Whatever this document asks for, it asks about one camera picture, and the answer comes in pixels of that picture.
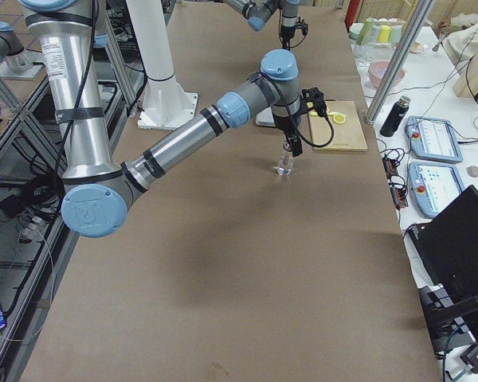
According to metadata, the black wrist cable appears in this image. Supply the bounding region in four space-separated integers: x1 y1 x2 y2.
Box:
261 73 338 149

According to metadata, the black power strip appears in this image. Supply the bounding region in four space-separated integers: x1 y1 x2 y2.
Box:
382 156 408 210

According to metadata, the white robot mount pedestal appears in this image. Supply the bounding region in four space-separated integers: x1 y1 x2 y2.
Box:
127 0 198 130

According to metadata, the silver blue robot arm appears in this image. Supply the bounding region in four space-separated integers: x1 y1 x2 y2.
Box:
224 0 308 50
22 1 302 237

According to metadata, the bamboo cutting board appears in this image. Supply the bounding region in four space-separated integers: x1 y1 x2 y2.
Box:
308 101 367 152

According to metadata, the teach pendant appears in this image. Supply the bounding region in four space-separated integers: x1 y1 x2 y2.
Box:
408 162 465 219
405 115 463 164

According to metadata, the aluminium frame post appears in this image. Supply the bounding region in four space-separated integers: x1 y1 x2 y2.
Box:
365 0 436 125

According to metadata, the black monitor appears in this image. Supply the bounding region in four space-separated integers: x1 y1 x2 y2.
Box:
406 185 478 359

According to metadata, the lemon slice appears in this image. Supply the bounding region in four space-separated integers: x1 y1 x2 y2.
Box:
332 114 347 124

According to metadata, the red cylinder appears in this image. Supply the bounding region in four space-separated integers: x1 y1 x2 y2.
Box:
344 0 362 29

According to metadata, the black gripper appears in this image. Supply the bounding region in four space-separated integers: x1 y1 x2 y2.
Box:
280 25 295 50
272 115 303 156

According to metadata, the green cup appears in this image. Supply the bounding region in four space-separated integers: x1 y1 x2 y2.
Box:
356 18 375 45

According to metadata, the black water bottle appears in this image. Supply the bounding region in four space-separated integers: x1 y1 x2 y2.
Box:
379 95 410 137

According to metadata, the teach pendant near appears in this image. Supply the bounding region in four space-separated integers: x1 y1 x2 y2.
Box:
408 162 465 219

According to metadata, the pink bowl with ice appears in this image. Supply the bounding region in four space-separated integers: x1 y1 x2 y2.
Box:
368 60 406 88

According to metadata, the yellow plastic knife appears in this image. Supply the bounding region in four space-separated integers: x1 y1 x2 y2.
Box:
310 111 346 119

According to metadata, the yellow cup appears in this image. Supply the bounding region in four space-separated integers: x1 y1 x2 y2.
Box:
377 25 391 44

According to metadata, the glass sauce bottle metal spout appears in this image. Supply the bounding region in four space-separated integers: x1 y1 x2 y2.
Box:
276 146 294 176

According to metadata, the light blue cup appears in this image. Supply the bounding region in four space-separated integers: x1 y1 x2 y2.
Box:
389 25 402 44

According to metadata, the silver kitchen scale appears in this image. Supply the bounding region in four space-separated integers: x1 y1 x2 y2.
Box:
255 107 275 128

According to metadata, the teach pendant far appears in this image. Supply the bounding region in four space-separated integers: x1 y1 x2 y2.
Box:
405 115 463 164

